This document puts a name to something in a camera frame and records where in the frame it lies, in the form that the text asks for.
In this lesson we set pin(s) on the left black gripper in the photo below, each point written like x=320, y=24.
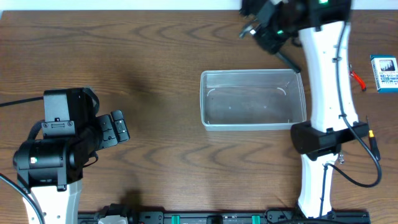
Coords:
x=106, y=132

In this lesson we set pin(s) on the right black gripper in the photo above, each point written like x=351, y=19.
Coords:
x=270, y=43

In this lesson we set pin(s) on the small hammer with black grip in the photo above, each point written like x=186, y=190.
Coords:
x=280, y=53

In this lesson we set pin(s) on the clear plastic storage container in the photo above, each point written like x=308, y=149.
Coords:
x=251, y=100

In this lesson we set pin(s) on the red handled pliers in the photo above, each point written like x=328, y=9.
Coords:
x=355, y=76

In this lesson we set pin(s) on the silver ratchet wrench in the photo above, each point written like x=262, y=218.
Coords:
x=341, y=159

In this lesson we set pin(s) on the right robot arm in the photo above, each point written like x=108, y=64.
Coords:
x=322, y=28

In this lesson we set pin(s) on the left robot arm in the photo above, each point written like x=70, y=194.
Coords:
x=50, y=162

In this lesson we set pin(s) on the blue and white box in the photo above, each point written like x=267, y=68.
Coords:
x=385, y=73

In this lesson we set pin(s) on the black yellow screwdriver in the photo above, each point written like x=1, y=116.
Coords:
x=373, y=147

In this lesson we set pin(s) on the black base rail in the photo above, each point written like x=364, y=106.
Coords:
x=116, y=213

